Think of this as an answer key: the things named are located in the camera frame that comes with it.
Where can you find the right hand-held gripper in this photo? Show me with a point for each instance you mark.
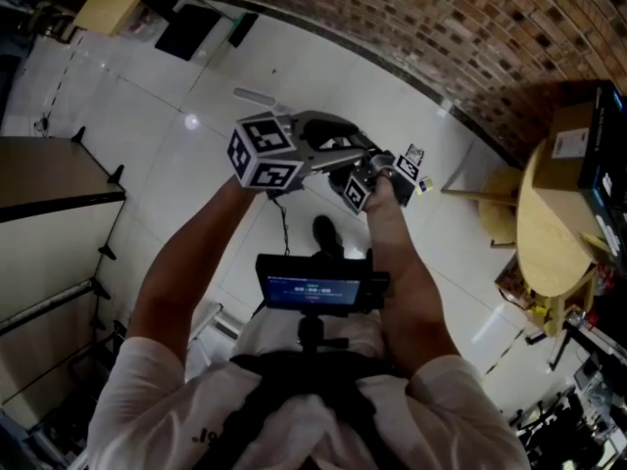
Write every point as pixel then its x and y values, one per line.
pixel 360 189

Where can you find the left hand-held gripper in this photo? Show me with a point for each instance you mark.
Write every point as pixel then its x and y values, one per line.
pixel 267 150

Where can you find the small yellow blue object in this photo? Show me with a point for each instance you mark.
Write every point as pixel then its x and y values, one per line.
pixel 424 185

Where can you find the small wrapper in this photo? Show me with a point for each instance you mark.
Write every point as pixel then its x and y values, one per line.
pixel 415 153

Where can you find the person's right forearm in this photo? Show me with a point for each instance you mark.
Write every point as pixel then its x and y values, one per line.
pixel 406 282

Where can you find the person's left forearm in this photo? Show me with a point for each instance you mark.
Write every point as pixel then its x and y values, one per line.
pixel 186 272

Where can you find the person's right black shoe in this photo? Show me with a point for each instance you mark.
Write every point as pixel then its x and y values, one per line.
pixel 325 233

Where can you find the black chest monitor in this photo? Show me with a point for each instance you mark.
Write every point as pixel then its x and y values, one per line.
pixel 313 287

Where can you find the black device green edge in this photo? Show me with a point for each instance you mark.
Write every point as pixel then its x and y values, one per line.
pixel 243 30

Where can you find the black square floor plate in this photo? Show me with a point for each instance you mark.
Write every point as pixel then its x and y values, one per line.
pixel 183 34

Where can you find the black chest harness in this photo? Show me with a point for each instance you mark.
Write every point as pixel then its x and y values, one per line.
pixel 303 375

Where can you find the round wooden table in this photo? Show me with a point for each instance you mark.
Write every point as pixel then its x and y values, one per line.
pixel 548 243

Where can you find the large cardboard box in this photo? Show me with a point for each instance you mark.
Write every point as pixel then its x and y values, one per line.
pixel 558 189

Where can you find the clear plastic bag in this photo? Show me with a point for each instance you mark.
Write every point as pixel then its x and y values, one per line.
pixel 144 20

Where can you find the black cardboard box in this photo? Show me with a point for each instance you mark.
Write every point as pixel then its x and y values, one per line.
pixel 595 164

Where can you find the small tan box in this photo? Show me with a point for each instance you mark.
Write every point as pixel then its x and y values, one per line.
pixel 597 243

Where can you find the red snack packet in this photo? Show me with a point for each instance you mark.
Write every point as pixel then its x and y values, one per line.
pixel 606 277

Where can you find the beige partition panel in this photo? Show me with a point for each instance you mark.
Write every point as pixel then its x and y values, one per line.
pixel 49 243

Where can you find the person's white t-shirt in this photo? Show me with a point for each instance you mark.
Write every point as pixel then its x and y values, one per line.
pixel 147 409

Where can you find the black tripod stand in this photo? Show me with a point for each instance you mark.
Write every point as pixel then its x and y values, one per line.
pixel 578 409

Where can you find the black monitor mount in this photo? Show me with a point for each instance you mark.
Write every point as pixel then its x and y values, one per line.
pixel 311 331

